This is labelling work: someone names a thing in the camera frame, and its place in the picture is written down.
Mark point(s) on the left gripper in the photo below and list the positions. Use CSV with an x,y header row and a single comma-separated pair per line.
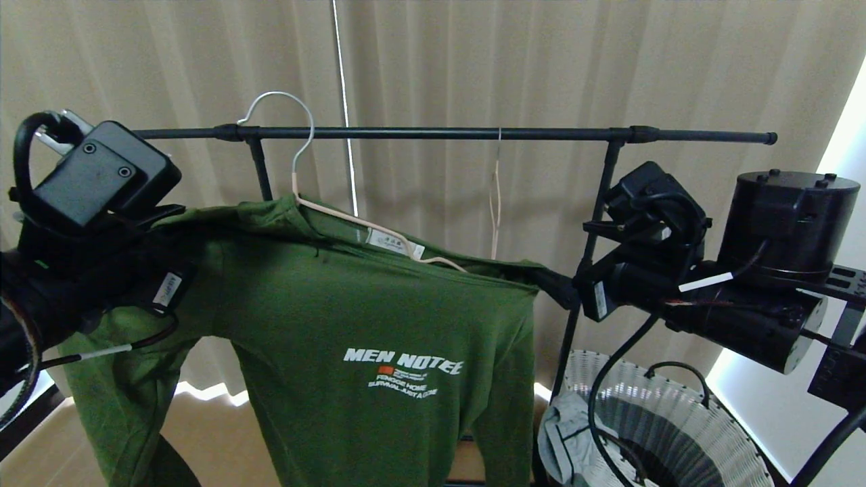
x,y
81,277

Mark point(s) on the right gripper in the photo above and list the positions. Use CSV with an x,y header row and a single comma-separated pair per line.
x,y
737,321

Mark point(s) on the pink clothes hanger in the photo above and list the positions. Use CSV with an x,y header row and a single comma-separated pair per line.
x,y
295,182
498,176

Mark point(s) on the green long-sleeved shirt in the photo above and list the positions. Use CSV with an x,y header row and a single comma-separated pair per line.
x,y
352,304

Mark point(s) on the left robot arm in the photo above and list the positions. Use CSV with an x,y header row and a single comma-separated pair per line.
x,y
105,351

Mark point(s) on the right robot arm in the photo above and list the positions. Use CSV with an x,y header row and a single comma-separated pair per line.
x,y
785,223

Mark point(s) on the white laundry basket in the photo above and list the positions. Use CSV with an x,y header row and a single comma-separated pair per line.
x,y
676,439

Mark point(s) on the black clothes rack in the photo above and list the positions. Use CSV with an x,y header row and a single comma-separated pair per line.
x,y
419,133

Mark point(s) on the pale grey shorts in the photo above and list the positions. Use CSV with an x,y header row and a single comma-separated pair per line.
x,y
565,439

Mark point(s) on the beige curtain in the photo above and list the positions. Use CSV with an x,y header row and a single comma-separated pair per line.
x,y
440,67

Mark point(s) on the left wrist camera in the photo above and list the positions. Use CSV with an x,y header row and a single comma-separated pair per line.
x,y
101,172

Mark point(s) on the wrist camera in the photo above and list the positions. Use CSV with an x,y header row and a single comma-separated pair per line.
x,y
101,172
653,199

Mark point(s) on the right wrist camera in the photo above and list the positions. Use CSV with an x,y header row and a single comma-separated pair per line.
x,y
653,199

